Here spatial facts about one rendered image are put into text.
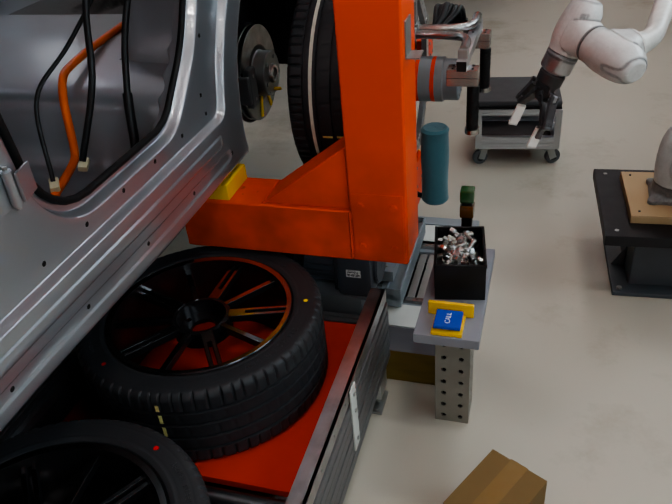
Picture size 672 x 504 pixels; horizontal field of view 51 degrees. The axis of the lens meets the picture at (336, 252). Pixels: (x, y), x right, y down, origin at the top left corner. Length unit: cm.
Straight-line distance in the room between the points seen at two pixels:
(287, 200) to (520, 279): 116
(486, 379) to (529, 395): 15
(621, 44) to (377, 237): 79
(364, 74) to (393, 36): 12
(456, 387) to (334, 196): 68
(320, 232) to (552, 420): 91
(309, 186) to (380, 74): 39
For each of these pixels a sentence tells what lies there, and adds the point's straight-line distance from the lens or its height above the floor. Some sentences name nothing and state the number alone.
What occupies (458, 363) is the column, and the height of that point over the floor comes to 24.
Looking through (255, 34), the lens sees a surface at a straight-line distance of 247.
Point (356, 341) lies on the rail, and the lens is 192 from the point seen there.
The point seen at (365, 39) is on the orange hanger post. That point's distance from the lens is 171.
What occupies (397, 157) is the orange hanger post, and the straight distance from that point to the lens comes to 180.
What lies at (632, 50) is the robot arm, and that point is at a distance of 198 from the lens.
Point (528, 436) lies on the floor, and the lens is 222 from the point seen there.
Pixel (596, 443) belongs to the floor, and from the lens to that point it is 224.
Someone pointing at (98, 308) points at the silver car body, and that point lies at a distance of 155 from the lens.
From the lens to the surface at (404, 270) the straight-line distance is 260.
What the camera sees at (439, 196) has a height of 51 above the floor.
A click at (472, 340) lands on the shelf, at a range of 183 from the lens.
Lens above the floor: 165
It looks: 33 degrees down
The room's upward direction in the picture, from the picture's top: 6 degrees counter-clockwise
